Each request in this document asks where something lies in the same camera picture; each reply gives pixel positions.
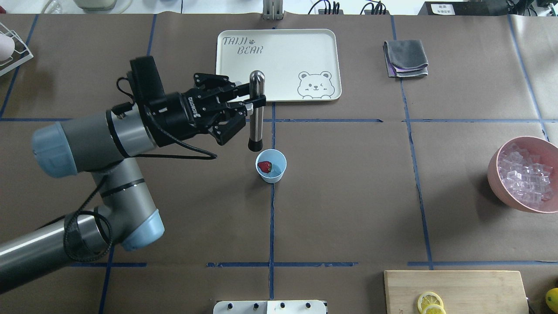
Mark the pink cup on rack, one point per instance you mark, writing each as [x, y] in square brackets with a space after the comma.
[7, 46]

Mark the yellow lemon slices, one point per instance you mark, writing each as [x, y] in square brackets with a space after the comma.
[430, 303]

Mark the grey purple folded cloth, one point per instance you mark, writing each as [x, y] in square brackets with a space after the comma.
[405, 58]

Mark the aluminium frame post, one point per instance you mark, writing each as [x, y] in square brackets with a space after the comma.
[272, 10]

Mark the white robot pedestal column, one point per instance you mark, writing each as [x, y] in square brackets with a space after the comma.
[271, 307]

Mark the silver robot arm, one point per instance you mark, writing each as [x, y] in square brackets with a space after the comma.
[120, 209]

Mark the red strawberry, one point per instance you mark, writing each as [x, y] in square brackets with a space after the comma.
[265, 166]

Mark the cream serving tray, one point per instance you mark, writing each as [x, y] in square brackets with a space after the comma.
[299, 65]

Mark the wooden cutting board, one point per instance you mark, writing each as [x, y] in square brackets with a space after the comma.
[462, 291]

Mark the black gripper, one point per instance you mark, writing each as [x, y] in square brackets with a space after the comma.
[178, 114]

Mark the white cup rack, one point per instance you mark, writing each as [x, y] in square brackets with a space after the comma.
[21, 54]

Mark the light blue cup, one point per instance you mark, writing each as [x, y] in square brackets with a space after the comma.
[279, 165]

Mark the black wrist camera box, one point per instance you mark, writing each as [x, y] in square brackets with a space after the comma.
[145, 80]

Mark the yellow lemon lower right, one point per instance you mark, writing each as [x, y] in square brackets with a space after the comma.
[551, 299]

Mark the steel muddler black handle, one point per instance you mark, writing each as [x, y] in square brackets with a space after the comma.
[256, 89]

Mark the pink bowl with ice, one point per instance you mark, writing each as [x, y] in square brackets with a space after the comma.
[523, 175]

